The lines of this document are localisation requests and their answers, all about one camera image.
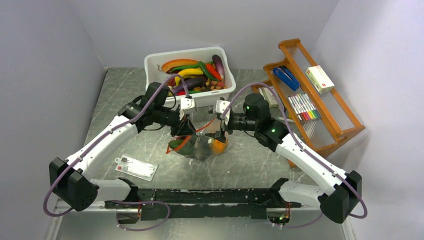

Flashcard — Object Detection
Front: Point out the white marker pen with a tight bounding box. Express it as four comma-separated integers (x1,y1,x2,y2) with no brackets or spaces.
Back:
278,117,294,123

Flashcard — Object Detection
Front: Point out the coloured marker set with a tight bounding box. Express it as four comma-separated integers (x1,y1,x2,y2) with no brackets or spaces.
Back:
287,92,321,122

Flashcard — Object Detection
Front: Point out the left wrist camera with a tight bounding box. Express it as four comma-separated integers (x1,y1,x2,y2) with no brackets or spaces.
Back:
179,97,197,119

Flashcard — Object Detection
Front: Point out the wooden shelf rack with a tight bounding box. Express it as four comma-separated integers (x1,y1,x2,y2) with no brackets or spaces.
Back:
263,38,365,157

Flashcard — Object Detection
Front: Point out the flat clear packet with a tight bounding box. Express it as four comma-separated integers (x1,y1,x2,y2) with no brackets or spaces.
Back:
114,154,159,182

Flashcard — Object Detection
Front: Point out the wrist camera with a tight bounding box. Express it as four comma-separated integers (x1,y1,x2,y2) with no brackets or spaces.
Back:
212,99,231,124
179,97,197,119

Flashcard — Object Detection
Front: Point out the toy yellow banana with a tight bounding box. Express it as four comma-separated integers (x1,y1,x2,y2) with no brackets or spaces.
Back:
174,68,204,86

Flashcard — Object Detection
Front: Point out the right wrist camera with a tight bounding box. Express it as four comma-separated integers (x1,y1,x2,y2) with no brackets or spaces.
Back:
212,99,231,124

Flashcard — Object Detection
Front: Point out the toy green chili pepper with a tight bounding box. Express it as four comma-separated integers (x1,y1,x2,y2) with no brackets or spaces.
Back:
165,61,215,74

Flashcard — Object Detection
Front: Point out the toy red chili pepper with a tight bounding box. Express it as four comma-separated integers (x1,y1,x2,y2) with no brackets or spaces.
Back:
205,63,223,82

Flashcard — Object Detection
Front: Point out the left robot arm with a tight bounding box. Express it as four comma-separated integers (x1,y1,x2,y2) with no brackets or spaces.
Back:
43,82,196,217

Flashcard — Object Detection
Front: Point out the white red box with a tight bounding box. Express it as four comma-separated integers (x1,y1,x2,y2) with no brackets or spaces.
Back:
305,65,335,94

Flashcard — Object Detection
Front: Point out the small white box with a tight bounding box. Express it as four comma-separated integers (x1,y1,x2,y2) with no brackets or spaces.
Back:
262,87,279,108

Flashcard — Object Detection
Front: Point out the toy orange papaya slice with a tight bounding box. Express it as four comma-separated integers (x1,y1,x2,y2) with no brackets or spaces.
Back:
161,58,198,73

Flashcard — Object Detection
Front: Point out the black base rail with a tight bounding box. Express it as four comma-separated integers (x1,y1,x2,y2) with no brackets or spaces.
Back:
104,178,301,221

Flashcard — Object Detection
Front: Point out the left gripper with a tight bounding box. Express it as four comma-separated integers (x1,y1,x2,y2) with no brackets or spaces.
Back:
154,106,197,138

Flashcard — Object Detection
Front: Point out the toy green avocado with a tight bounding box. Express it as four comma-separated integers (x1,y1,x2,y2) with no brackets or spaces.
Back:
168,139,195,156

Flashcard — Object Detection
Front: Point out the clear zip top bag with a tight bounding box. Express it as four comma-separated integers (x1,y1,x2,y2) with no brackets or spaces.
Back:
165,118,230,162

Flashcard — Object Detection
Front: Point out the toy purple eggplant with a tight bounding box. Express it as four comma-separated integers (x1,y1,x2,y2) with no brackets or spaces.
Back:
172,76,208,94

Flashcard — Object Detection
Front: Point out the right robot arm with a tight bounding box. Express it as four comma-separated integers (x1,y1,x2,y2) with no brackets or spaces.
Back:
211,93,363,224

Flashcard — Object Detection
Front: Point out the toy pineapple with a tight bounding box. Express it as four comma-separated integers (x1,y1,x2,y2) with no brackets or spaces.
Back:
208,138,228,155

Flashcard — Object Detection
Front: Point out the blue stapler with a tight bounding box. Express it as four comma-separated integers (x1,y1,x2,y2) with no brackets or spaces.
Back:
272,66,301,91

